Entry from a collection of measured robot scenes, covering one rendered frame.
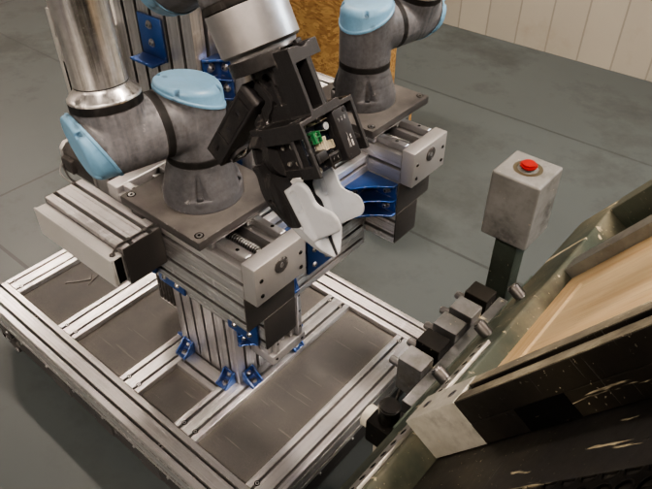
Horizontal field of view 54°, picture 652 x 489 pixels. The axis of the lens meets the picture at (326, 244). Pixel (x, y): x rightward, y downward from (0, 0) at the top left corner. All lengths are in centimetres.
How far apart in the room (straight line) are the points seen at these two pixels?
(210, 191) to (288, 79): 62
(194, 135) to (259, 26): 56
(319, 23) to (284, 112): 243
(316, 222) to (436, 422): 43
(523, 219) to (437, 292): 105
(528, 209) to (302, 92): 103
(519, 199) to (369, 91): 42
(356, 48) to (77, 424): 146
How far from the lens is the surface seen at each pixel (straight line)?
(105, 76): 104
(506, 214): 156
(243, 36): 57
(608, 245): 126
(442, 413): 93
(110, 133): 105
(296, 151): 57
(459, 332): 135
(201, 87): 110
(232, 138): 65
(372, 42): 143
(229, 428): 187
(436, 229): 284
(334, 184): 64
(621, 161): 357
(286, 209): 62
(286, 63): 56
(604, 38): 450
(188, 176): 116
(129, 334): 216
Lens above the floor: 174
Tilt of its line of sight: 40 degrees down
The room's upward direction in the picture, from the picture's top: straight up
